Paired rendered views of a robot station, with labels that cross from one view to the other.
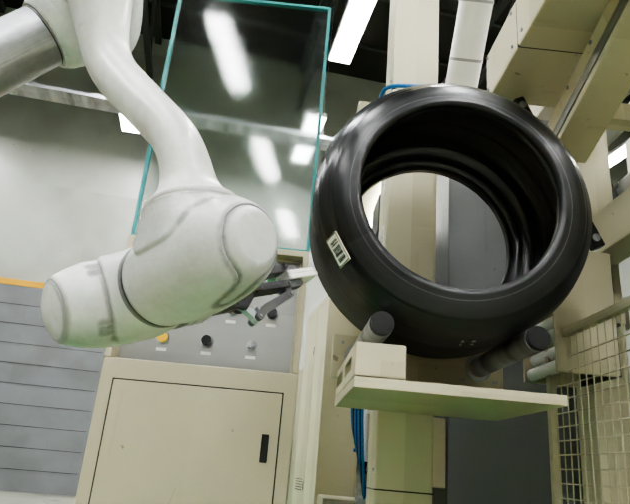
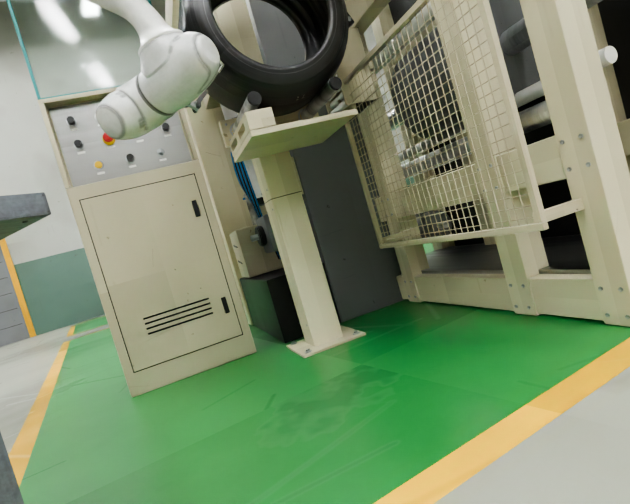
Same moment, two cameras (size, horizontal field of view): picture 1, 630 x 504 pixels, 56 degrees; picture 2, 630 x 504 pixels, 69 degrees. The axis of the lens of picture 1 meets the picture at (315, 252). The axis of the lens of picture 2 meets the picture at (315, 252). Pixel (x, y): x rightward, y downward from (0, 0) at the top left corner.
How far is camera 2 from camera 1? 0.48 m
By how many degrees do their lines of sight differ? 28
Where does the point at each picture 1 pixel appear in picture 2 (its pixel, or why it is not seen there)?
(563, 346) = (346, 90)
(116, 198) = not seen: outside the picture
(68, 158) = not seen: outside the picture
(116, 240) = not seen: outside the picture
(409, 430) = (279, 162)
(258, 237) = (211, 50)
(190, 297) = (188, 89)
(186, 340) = (115, 162)
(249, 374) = (168, 169)
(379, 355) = (259, 116)
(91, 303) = (131, 111)
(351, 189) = (209, 20)
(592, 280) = (352, 46)
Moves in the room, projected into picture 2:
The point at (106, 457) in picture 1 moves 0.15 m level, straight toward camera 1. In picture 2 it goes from (100, 247) to (106, 242)
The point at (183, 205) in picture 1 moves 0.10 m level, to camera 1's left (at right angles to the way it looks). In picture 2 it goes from (167, 43) to (113, 51)
